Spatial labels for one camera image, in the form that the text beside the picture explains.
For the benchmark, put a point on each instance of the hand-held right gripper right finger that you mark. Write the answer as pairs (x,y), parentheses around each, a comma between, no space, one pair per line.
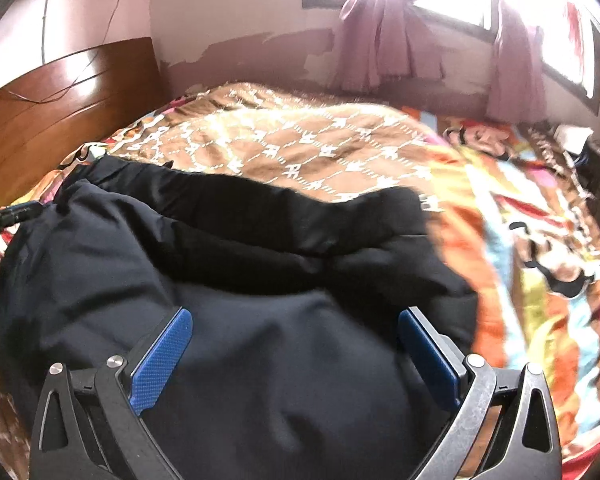
(427,360)

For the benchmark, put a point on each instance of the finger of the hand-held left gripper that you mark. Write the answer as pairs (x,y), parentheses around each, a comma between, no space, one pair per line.
(10,216)

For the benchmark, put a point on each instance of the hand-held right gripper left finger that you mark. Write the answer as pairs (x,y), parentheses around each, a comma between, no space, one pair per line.
(160,360)

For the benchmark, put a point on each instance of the navy puffer jacket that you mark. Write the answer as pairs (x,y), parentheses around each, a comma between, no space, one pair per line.
(280,360)

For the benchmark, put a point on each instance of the wooden headboard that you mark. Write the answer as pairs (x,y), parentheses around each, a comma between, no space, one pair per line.
(55,110)

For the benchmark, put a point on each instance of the dark side table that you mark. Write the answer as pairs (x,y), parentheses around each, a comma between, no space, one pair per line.
(597,185)

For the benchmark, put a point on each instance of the colourful printed blanket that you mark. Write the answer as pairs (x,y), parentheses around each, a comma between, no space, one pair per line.
(305,145)

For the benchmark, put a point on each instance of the white cloth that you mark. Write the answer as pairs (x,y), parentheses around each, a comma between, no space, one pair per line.
(574,133)

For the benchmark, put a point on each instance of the pink curtain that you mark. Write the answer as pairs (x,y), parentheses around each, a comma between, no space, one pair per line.
(380,40)
(515,60)

